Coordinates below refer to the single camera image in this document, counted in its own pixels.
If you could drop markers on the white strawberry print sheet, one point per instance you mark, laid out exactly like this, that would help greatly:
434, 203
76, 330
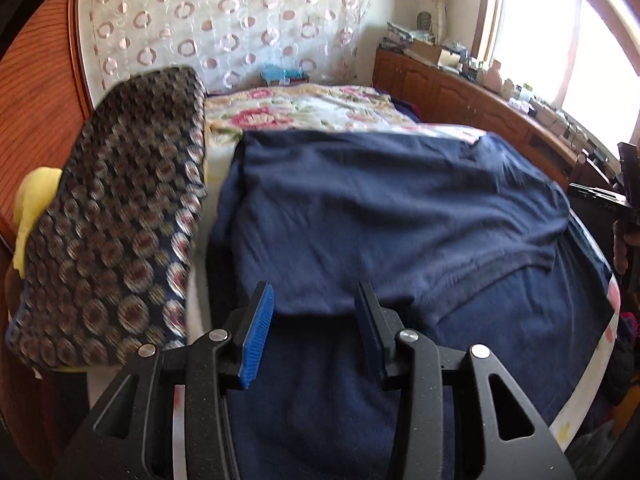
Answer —
197, 300

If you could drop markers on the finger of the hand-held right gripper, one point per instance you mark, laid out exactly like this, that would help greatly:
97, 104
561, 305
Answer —
597, 194
630, 162

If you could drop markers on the navy printed t-shirt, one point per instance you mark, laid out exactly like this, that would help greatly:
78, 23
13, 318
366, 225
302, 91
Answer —
375, 210

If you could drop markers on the circle-patterned sheer curtain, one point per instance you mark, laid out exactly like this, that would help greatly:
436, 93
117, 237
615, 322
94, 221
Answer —
225, 20

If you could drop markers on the cardboard box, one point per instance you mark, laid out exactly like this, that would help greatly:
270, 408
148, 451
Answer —
425, 50

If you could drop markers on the dark circle-patterned pillow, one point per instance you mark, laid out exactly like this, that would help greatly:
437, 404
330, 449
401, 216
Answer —
115, 210

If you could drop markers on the wooden sideboard cabinet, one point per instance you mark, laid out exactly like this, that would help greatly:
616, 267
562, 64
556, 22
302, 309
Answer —
450, 90

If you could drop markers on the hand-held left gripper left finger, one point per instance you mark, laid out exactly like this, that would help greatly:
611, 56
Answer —
256, 335

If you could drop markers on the navy blanket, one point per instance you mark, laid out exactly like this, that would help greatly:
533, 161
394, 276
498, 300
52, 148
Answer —
406, 110

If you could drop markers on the yellow plush toy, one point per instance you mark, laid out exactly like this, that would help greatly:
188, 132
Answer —
35, 200

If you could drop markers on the window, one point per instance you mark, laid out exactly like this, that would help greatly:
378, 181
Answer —
550, 35

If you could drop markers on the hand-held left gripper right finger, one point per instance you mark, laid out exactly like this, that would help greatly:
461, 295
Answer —
372, 340

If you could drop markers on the floral blanket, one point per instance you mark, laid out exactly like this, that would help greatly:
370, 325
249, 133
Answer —
310, 110

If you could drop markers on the pink thermos jug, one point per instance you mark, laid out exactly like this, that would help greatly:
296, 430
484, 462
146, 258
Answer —
492, 77

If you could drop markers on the stack of printed cloths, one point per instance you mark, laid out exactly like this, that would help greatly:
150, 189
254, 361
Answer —
400, 35

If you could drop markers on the grey figurine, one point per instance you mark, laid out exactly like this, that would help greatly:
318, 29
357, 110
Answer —
425, 21

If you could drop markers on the blue plastic package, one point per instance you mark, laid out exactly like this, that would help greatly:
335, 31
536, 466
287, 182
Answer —
280, 74

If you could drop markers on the person's right hand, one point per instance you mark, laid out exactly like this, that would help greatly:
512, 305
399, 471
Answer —
622, 250

